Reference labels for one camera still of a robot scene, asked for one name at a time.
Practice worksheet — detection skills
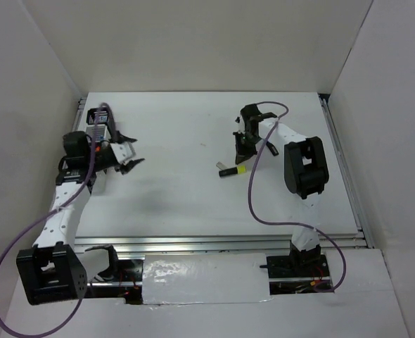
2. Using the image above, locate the white eraser block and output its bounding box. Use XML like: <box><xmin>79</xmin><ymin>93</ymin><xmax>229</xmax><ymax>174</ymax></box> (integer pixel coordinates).
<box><xmin>216</xmin><ymin>162</ymin><xmax>227</xmax><ymax>171</ymax></box>

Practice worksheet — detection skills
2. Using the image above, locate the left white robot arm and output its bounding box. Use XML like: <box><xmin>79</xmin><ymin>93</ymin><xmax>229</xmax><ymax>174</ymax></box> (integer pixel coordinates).
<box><xmin>16</xmin><ymin>131</ymin><xmax>142</xmax><ymax>306</ymax></box>

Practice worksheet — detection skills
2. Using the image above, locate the near white mesh container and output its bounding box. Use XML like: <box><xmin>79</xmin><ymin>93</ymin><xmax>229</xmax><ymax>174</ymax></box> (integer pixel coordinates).
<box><xmin>91</xmin><ymin>172</ymin><xmax>107</xmax><ymax>196</ymax></box>

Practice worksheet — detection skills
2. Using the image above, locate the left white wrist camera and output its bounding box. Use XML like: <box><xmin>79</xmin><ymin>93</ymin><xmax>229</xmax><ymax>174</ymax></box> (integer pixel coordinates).
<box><xmin>110</xmin><ymin>142</ymin><xmax>136</xmax><ymax>165</ymax></box>

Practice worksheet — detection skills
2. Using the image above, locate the far black mesh container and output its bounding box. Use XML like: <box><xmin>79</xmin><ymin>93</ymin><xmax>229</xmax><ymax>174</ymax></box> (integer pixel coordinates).
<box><xmin>86</xmin><ymin>107</ymin><xmax>116</xmax><ymax>137</ymax></box>

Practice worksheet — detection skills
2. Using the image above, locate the white foil cover plate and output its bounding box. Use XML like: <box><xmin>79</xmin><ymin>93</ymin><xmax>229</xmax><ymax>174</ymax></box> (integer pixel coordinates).
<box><xmin>142</xmin><ymin>253</ymin><xmax>271</xmax><ymax>305</ymax></box>

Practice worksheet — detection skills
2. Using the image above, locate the blue cap black highlighter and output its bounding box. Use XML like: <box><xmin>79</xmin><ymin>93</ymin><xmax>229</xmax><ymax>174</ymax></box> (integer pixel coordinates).
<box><xmin>267</xmin><ymin>144</ymin><xmax>279</xmax><ymax>156</ymax></box>

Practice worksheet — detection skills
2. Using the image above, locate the far white mesh container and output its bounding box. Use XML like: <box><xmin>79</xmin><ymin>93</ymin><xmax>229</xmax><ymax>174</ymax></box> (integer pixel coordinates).
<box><xmin>85</xmin><ymin>124</ymin><xmax>110</xmax><ymax>142</ymax></box>

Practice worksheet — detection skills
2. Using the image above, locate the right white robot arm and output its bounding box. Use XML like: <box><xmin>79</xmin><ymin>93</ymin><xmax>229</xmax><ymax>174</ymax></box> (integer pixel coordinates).
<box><xmin>233</xmin><ymin>101</ymin><xmax>329</xmax><ymax>220</ymax></box>

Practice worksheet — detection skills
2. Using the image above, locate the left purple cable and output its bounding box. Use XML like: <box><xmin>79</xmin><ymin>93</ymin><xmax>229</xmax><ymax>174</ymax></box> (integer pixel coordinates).
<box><xmin>0</xmin><ymin>102</ymin><xmax>119</xmax><ymax>337</ymax></box>

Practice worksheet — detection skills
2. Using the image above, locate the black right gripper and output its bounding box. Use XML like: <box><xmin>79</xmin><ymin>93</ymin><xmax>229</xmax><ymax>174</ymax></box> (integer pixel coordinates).
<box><xmin>234</xmin><ymin>131</ymin><xmax>261</xmax><ymax>165</ymax></box>

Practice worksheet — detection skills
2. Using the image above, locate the white mesh container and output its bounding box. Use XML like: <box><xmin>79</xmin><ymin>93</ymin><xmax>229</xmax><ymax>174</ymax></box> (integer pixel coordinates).
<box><xmin>85</xmin><ymin>124</ymin><xmax>110</xmax><ymax>142</ymax></box>
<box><xmin>91</xmin><ymin>172</ymin><xmax>107</xmax><ymax>196</ymax></box>

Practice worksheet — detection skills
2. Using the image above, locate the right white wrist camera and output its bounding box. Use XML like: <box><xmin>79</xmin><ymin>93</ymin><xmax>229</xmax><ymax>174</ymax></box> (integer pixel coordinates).
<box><xmin>235</xmin><ymin>116</ymin><xmax>245</xmax><ymax>134</ymax></box>

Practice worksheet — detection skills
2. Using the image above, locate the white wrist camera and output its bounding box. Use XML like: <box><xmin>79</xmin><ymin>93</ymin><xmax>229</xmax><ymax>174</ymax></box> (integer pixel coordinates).
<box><xmin>235</xmin><ymin>116</ymin><xmax>245</xmax><ymax>134</ymax></box>
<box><xmin>110</xmin><ymin>142</ymin><xmax>136</xmax><ymax>165</ymax></box>

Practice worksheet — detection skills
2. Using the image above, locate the yellow cap black highlighter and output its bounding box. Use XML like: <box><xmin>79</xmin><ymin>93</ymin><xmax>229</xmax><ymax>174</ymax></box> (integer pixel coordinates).
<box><xmin>219</xmin><ymin>165</ymin><xmax>246</xmax><ymax>178</ymax></box>

